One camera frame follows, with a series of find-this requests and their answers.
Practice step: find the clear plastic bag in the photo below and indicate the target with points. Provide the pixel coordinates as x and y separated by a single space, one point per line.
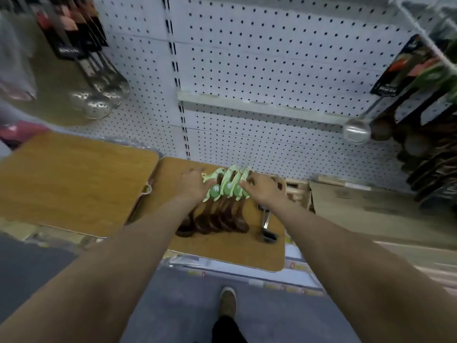
14 60

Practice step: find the person's shoe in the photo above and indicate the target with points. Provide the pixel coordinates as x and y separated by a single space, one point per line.
227 301

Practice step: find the person's left forearm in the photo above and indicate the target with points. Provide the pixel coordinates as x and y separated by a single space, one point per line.
100 275

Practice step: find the person's right forearm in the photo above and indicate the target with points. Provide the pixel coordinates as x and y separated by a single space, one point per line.
375 267

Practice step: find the round wooden board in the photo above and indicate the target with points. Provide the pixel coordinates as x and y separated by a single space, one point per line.
53 96

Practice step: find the stack of long beige boxes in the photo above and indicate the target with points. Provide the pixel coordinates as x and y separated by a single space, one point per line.
296 192

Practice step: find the person's black trouser leg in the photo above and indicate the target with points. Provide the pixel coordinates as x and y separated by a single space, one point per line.
228 332

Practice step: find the bundle of carded steel utensils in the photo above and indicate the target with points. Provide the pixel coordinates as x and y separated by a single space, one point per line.
267 228

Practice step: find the small steel ladle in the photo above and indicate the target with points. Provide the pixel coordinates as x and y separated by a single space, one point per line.
357 132

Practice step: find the row of dark spoons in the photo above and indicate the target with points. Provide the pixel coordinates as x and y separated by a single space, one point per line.
221 217

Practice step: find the crumpled clear plastic film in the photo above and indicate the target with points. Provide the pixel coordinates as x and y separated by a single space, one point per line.
139 143

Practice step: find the person's right hand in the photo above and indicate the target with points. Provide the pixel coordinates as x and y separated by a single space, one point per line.
266 189

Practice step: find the bunch of hanging steel ladles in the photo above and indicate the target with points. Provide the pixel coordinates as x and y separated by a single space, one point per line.
96 103

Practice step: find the red packet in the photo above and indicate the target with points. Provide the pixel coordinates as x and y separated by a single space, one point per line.
18 133

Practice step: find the person's left hand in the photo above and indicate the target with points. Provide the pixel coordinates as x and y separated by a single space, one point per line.
196 185

